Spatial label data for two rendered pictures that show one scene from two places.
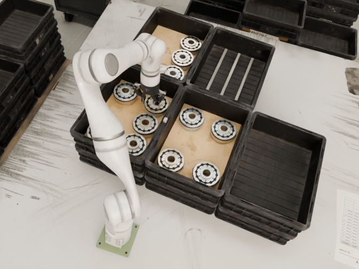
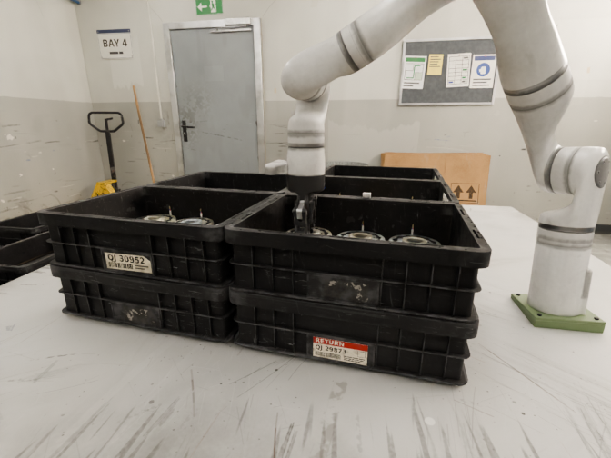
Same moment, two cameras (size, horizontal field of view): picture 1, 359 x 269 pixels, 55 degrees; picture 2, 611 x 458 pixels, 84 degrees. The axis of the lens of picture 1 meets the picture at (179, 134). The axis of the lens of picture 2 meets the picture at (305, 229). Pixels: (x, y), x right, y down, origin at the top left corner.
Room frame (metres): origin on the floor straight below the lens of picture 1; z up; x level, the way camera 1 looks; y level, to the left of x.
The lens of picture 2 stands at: (0.85, 0.82, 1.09)
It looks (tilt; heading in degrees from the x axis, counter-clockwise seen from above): 17 degrees down; 272
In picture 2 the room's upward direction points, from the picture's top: straight up
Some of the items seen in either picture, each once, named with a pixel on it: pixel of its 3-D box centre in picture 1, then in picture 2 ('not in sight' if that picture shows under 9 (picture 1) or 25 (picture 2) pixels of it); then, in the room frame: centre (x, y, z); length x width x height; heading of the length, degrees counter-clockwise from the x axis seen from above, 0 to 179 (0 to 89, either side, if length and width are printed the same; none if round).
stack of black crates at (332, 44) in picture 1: (317, 53); not in sight; (1.96, -0.88, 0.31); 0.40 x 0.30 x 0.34; 82
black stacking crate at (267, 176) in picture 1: (273, 172); (378, 189); (0.63, -0.38, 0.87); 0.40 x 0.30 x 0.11; 166
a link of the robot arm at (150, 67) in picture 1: (153, 56); (307, 104); (0.87, 0.14, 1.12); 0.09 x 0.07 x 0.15; 69
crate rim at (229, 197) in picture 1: (278, 165); (379, 174); (0.63, -0.38, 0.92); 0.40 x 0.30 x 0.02; 166
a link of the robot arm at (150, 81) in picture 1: (151, 70); (296, 157); (0.89, 0.14, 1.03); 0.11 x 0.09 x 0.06; 171
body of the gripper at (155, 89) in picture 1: (149, 86); (305, 194); (0.87, 0.15, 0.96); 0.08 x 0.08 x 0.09
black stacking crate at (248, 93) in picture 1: (229, 73); (235, 200); (1.09, -0.18, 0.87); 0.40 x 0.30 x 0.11; 166
